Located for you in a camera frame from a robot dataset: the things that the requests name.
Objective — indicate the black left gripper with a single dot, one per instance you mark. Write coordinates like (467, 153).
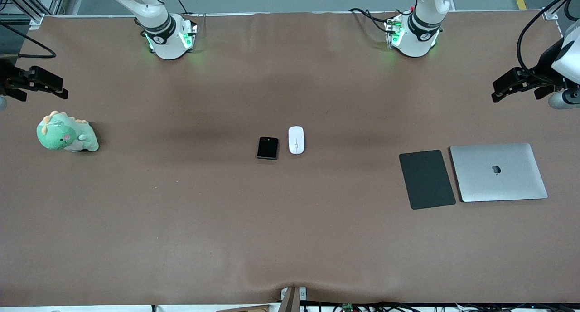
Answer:
(539, 74)

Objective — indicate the silver closed laptop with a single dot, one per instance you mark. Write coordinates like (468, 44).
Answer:
(498, 172)

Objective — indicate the black flip phone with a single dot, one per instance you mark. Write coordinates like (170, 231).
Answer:
(268, 148)

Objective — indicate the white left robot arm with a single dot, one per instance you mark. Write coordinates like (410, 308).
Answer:
(419, 35)

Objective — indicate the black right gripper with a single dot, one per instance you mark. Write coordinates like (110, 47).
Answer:
(8, 80)

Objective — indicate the metal table edge bracket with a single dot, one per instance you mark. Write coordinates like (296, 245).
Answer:
(292, 298)

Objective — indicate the green dinosaur plush toy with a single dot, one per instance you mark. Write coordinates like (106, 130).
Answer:
(63, 133)

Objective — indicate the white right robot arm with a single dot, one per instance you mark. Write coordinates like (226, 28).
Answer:
(165, 35)

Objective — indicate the black mouse pad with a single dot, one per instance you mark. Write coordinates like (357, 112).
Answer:
(427, 179)

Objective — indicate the white computer mouse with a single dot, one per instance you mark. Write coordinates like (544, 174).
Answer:
(296, 139)

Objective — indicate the small green circuit board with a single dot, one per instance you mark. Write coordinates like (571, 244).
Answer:
(347, 307)

